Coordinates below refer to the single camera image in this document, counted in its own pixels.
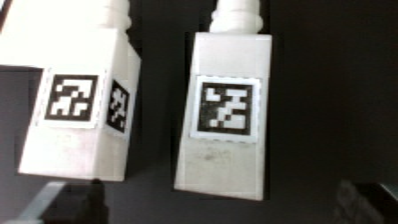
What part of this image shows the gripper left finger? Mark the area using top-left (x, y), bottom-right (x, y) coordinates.
top-left (16, 179), bottom-right (110, 224)

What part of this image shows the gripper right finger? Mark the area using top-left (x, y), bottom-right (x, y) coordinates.
top-left (332, 180), bottom-right (398, 224)

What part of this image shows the white table leg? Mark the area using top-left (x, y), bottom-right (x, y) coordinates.
top-left (0, 0), bottom-right (140, 181)
top-left (174, 0), bottom-right (272, 201)

